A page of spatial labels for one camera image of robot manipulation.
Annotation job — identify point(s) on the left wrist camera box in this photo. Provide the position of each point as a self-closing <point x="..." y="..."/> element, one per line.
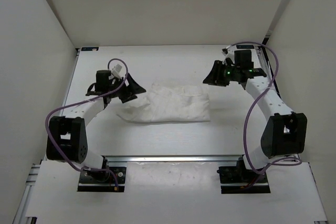
<point x="116" y="69"/>

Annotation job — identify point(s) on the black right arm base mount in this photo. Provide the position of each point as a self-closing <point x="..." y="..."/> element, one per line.
<point x="239" y="180"/>

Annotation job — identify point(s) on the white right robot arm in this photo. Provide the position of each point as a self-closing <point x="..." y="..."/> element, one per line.
<point x="254" y="159"/>

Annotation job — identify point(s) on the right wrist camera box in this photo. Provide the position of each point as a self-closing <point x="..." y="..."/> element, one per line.
<point x="228" y="55"/>

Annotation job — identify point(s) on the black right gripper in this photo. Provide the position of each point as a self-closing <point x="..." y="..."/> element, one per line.
<point x="213" y="78"/>

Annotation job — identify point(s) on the blue corner label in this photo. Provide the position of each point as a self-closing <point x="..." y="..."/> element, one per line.
<point x="89" y="48"/>
<point x="243" y="47"/>

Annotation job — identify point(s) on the aluminium front table rail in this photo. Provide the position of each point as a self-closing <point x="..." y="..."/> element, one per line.
<point x="173" y="158"/>

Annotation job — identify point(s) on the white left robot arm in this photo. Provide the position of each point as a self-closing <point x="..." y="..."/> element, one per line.
<point x="67" y="135"/>

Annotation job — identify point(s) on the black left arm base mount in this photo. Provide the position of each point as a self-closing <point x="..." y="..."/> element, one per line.
<point x="103" y="182"/>

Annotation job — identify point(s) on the aluminium frame rail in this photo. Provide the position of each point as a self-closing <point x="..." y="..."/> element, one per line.
<point x="284" y="133"/>
<point x="21" y="212"/>

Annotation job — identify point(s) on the blue left corner label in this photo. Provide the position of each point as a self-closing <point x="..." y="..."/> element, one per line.
<point x="89" y="48"/>

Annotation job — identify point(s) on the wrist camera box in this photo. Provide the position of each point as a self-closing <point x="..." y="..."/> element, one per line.
<point x="228" y="55"/>
<point x="116" y="69"/>

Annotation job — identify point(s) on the aluminium right frame rail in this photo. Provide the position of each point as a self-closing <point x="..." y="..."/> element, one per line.
<point x="284" y="133"/>

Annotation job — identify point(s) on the white pleated skirt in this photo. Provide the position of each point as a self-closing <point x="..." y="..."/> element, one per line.
<point x="169" y="104"/>

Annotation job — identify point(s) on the aluminium left frame rail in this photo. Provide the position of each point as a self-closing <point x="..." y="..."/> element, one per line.
<point x="21" y="212"/>

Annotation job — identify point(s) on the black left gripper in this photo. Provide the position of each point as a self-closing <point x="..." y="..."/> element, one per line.
<point x="132" y="88"/>

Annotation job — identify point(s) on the blue right corner label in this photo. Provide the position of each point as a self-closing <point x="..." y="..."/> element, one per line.
<point x="243" y="47"/>

